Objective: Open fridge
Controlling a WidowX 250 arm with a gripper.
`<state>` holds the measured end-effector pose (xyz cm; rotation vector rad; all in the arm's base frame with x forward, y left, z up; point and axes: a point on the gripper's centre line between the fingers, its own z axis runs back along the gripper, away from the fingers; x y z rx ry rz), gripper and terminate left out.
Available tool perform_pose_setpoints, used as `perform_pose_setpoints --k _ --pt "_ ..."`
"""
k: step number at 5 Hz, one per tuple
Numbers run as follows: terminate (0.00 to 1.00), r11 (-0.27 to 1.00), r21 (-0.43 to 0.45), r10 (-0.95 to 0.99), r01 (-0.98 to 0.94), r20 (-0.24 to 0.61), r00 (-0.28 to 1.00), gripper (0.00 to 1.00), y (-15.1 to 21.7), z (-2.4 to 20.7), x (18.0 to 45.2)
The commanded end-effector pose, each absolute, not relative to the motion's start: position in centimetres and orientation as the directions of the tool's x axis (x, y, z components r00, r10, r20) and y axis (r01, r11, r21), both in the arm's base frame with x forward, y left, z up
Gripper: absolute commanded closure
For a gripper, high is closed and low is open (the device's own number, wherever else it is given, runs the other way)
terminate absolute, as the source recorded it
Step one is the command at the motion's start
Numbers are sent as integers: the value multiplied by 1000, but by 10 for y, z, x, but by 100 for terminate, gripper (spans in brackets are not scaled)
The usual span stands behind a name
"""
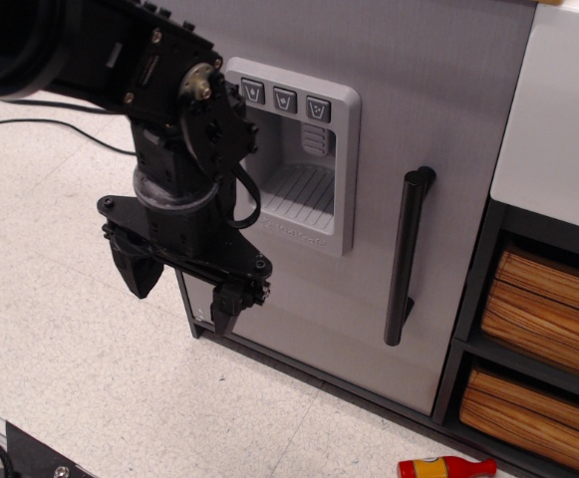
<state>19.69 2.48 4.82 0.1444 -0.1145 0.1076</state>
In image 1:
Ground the grey ice water dispenser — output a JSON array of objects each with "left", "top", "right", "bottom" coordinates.
[{"left": 226, "top": 57, "right": 361, "bottom": 257}]

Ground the grey toy fridge door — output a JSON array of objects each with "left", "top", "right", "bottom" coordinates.
[{"left": 171, "top": 1, "right": 536, "bottom": 416}]

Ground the black floor cable lower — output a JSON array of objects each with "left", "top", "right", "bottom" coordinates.
[{"left": 0, "top": 118, "right": 137, "bottom": 156}]

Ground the lower wooden striped basket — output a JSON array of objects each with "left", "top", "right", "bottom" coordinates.
[{"left": 459, "top": 368, "right": 579, "bottom": 472}]

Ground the black door handle bar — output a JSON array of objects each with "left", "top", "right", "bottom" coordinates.
[{"left": 384, "top": 166, "right": 436, "bottom": 347}]

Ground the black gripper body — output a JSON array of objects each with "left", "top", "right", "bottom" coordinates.
[{"left": 97, "top": 196, "right": 272, "bottom": 305}]

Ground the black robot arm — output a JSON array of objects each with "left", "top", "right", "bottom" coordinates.
[{"left": 0, "top": 1, "right": 272, "bottom": 335}]

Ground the wooden striped basket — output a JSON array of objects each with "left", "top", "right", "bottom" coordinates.
[
  {"left": 459, "top": 368, "right": 579, "bottom": 472},
  {"left": 481, "top": 246, "right": 579, "bottom": 375}
]

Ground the upper wooden striped basket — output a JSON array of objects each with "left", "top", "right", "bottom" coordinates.
[{"left": 481, "top": 246, "right": 579, "bottom": 375}]

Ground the dark grey toy kitchen cabinet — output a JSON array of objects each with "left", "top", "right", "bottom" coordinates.
[{"left": 189, "top": 202, "right": 579, "bottom": 477}]

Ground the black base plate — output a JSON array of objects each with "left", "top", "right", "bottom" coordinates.
[{"left": 6, "top": 421, "right": 94, "bottom": 478}]

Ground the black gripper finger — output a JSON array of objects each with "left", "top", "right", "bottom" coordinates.
[
  {"left": 111, "top": 242, "right": 164, "bottom": 299},
  {"left": 210, "top": 283, "right": 247, "bottom": 337}
]

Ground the red toy ketchup bottle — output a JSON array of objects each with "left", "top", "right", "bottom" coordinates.
[{"left": 397, "top": 456, "right": 497, "bottom": 478}]

